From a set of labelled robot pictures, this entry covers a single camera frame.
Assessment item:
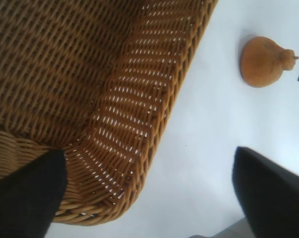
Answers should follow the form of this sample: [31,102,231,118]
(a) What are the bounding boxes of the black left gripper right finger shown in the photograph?
[232,146,299,238]

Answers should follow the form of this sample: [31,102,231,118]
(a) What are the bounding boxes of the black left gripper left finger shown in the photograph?
[0,148,67,238]

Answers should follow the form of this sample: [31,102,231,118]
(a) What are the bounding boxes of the orange-brown bread-shaped toy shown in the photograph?
[240,36,299,88]

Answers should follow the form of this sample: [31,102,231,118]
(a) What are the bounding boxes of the brown wicker basket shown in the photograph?
[0,0,219,226]

